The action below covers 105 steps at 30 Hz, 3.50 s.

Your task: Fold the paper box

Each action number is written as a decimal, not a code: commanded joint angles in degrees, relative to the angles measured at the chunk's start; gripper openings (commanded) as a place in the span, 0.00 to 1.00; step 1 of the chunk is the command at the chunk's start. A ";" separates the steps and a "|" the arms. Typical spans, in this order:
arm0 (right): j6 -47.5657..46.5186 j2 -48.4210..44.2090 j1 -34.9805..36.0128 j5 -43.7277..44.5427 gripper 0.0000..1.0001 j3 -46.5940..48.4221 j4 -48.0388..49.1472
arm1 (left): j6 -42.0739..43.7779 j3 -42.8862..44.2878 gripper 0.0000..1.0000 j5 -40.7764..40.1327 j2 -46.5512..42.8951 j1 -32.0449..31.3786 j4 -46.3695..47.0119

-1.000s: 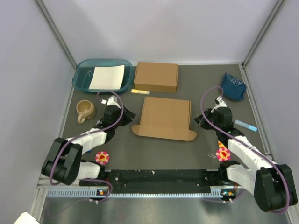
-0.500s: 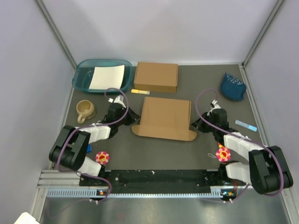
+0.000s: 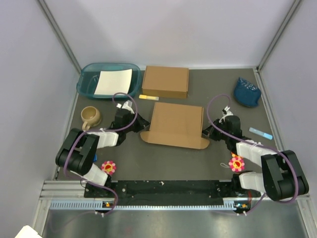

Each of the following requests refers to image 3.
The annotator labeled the beige ceramic mug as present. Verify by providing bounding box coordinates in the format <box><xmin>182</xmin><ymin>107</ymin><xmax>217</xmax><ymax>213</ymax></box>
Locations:
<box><xmin>81</xmin><ymin>106</ymin><xmax>102</xmax><ymax>131</ymax></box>

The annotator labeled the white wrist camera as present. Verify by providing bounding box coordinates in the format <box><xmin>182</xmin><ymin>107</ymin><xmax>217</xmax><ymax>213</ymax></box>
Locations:
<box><xmin>116</xmin><ymin>100</ymin><xmax>135</xmax><ymax>114</ymax></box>
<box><xmin>219</xmin><ymin>106</ymin><xmax>233</xmax><ymax>123</ymax></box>

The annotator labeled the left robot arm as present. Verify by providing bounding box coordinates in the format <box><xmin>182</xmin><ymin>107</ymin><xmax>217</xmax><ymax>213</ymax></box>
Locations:
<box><xmin>55</xmin><ymin>109</ymin><xmax>150</xmax><ymax>197</ymax></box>

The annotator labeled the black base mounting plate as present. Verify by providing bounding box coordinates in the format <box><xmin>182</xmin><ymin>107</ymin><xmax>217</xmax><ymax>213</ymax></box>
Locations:
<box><xmin>83</xmin><ymin>180</ymin><xmax>263</xmax><ymax>206</ymax></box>

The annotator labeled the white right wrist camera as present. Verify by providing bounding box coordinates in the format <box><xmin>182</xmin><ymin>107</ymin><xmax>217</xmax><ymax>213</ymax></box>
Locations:
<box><xmin>219</xmin><ymin>106</ymin><xmax>233</xmax><ymax>123</ymax></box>

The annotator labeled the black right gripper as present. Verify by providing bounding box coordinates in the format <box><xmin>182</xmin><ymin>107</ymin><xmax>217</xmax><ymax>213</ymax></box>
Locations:
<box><xmin>201</xmin><ymin>118</ymin><xmax>230</xmax><ymax>141</ymax></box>

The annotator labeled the pink flower toy right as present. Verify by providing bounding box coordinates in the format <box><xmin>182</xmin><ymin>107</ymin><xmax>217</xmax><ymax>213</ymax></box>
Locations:
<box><xmin>228</xmin><ymin>157</ymin><xmax>245</xmax><ymax>173</ymax></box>

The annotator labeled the folded brown cardboard box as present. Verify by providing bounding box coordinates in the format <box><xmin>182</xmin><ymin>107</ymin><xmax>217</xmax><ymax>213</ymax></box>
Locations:
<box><xmin>142</xmin><ymin>65</ymin><xmax>189</xmax><ymax>99</ymax></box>

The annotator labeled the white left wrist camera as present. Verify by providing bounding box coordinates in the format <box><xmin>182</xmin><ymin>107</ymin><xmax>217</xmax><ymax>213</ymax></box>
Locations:
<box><xmin>116</xmin><ymin>100</ymin><xmax>135</xmax><ymax>114</ymax></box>

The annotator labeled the orange flower toy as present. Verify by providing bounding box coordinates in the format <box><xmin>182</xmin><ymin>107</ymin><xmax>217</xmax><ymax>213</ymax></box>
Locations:
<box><xmin>231</xmin><ymin>153</ymin><xmax>242</xmax><ymax>159</ymax></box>

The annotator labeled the dark blue crumpled bag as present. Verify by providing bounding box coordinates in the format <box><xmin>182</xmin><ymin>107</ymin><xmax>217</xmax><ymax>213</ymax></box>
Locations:
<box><xmin>233</xmin><ymin>77</ymin><xmax>262</xmax><ymax>108</ymax></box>

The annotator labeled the light blue pen right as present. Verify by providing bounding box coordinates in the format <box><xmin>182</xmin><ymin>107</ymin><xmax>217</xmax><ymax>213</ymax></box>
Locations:
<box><xmin>249</xmin><ymin>127</ymin><xmax>273</xmax><ymax>140</ymax></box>

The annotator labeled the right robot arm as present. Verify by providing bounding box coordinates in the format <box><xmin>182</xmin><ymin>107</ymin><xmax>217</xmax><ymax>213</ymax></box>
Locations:
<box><xmin>202</xmin><ymin>116</ymin><xmax>309</xmax><ymax>201</ymax></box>

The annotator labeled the white object bottom corner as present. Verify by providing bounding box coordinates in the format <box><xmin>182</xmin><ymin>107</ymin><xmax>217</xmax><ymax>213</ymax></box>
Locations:
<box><xmin>15</xmin><ymin>225</ymin><xmax>42</xmax><ymax>238</ymax></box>

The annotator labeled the pink flower toy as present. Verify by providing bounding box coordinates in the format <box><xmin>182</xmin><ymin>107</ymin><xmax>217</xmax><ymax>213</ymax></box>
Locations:
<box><xmin>101</xmin><ymin>161</ymin><xmax>116</xmax><ymax>175</ymax></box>
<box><xmin>228</xmin><ymin>157</ymin><xmax>245</xmax><ymax>173</ymax></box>

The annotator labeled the brown cardboard box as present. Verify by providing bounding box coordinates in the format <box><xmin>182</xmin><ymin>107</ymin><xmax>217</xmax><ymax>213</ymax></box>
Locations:
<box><xmin>142</xmin><ymin>65</ymin><xmax>189</xmax><ymax>99</ymax></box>
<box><xmin>140</xmin><ymin>102</ymin><xmax>210</xmax><ymax>150</ymax></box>

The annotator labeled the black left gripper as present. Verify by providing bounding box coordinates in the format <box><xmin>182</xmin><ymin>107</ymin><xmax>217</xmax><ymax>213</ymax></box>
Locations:
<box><xmin>124</xmin><ymin>111</ymin><xmax>151</xmax><ymax>133</ymax></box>

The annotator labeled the teal plastic bin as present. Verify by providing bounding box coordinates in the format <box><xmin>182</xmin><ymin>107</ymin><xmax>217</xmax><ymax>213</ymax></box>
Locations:
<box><xmin>76</xmin><ymin>62</ymin><xmax>142</xmax><ymax>99</ymax></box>

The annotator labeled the yellow white marker pen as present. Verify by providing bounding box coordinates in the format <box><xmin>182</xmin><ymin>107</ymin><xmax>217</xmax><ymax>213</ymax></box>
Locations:
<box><xmin>139</xmin><ymin>94</ymin><xmax>159</xmax><ymax>101</ymax></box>

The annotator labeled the white paper sheet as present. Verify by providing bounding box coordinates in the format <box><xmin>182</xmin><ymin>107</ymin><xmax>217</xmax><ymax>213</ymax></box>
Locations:
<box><xmin>94</xmin><ymin>69</ymin><xmax>133</xmax><ymax>95</ymax></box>

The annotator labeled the grey slotted cable duct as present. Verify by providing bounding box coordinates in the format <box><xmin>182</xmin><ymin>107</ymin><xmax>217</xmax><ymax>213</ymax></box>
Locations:
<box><xmin>50</xmin><ymin>200</ymin><xmax>247</xmax><ymax>211</ymax></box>

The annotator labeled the pink flower toy left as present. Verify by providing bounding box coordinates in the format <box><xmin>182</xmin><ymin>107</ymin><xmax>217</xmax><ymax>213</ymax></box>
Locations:
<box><xmin>101</xmin><ymin>161</ymin><xmax>116</xmax><ymax>175</ymax></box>

